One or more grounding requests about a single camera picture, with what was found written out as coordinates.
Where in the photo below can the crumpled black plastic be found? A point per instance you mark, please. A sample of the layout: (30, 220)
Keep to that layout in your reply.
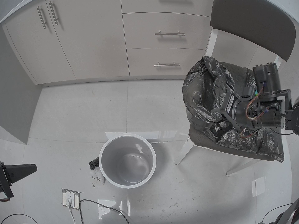
(94, 164)

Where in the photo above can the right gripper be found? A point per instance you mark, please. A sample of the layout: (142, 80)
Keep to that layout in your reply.
(243, 112)

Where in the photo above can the black plastic bag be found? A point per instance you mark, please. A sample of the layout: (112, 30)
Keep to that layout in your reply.
(203, 90)

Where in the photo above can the beige side cabinet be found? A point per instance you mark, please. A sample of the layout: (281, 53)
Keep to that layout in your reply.
(16, 90)

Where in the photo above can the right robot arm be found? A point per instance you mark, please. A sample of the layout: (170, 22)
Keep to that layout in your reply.
(267, 78)

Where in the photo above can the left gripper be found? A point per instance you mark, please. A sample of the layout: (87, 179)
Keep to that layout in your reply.
(4, 181)

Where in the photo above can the beige cabinet with drawers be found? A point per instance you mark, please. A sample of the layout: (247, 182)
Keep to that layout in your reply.
(93, 36)

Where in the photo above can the white trash bin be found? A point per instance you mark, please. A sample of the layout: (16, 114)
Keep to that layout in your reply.
(108, 164)

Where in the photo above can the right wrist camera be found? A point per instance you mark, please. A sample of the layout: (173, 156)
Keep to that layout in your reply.
(248, 92)

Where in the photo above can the grey chair with white legs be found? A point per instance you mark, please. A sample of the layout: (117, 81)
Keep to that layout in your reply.
(252, 20)

